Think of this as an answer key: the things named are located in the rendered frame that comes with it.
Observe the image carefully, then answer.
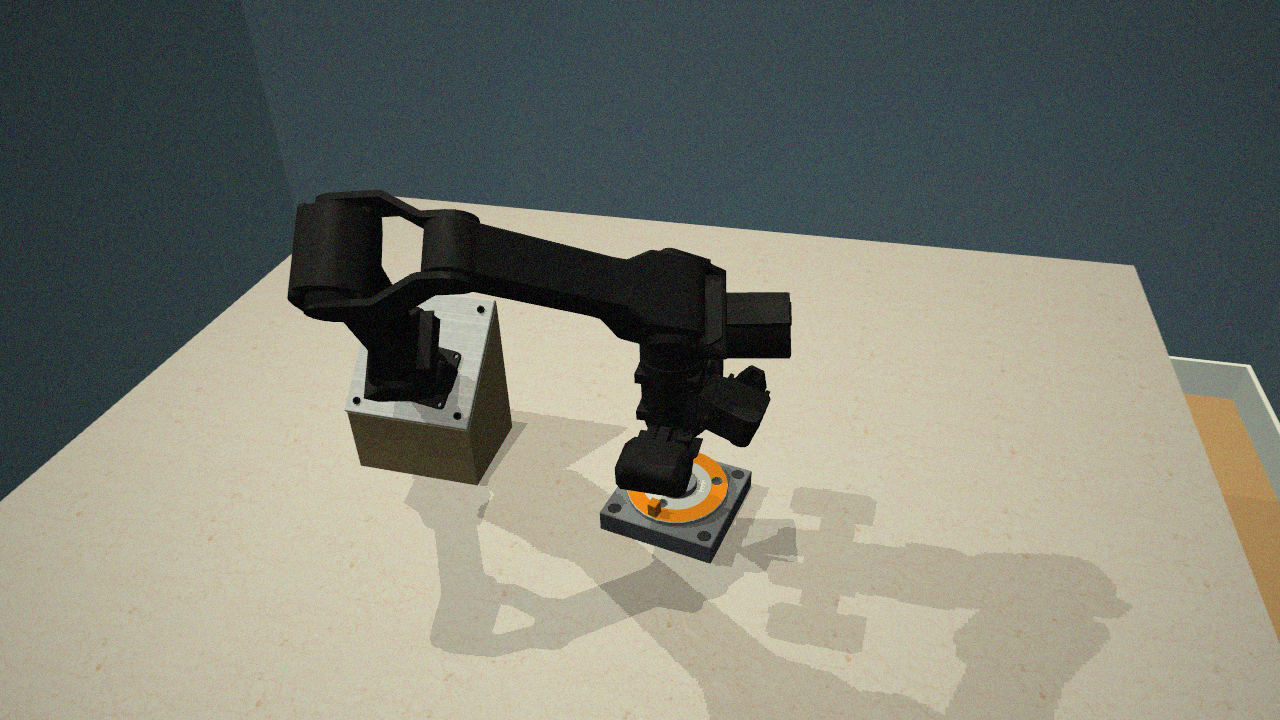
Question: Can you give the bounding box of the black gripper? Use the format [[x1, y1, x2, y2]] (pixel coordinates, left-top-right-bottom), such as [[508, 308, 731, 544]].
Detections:
[[614, 357, 710, 498]]

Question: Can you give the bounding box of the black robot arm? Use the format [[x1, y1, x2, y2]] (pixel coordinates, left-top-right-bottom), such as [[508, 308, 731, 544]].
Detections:
[[287, 190, 792, 447]]

